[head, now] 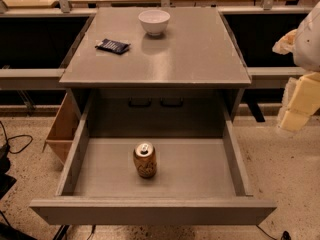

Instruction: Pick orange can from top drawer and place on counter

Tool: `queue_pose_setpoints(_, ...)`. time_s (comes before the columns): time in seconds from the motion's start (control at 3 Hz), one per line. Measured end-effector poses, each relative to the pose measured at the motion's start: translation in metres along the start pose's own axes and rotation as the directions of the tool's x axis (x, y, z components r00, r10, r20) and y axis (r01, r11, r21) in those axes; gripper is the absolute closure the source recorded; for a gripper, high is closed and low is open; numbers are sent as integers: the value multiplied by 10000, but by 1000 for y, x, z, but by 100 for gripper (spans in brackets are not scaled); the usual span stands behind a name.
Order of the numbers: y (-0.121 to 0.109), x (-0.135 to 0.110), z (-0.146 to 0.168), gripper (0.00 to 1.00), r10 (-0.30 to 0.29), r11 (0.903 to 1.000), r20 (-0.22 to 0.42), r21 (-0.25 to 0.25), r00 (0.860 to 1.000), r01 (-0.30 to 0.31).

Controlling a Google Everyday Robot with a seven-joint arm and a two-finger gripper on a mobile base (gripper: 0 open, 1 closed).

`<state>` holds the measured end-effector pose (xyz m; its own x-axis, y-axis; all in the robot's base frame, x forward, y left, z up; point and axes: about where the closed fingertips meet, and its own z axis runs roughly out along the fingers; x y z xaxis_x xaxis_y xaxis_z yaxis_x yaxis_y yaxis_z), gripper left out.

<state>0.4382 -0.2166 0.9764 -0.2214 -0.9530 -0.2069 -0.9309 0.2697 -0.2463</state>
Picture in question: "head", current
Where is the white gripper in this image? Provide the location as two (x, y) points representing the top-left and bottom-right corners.
(272, 2), (320, 132)

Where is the orange soda can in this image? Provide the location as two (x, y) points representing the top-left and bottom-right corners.
(133, 141), (157, 178)

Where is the open grey top drawer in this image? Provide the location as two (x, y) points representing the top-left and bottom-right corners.
(30, 96), (276, 225)

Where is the grey cabinet counter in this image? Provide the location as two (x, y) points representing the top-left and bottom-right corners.
(60, 7), (251, 130)

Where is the white ceramic bowl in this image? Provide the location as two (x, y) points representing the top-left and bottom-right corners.
(138, 10), (170, 36)

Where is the dark blue snack packet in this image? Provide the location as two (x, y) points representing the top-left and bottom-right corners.
(95, 38), (130, 55)

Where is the brown cardboard box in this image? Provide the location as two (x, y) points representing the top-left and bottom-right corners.
(45, 94), (79, 164)

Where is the black equipment at left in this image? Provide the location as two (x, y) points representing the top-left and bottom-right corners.
(0, 144), (16, 199)

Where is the right black drawer handle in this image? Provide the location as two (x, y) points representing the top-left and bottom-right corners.
(160, 98), (184, 108)

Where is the black drawer handle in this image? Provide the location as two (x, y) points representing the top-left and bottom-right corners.
(160, 98), (184, 108)
(128, 98), (152, 108)

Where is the left black drawer handle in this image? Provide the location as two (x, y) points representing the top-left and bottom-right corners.
(128, 98), (152, 108)

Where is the black floor cable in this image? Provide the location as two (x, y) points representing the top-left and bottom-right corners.
(0, 120), (34, 155)

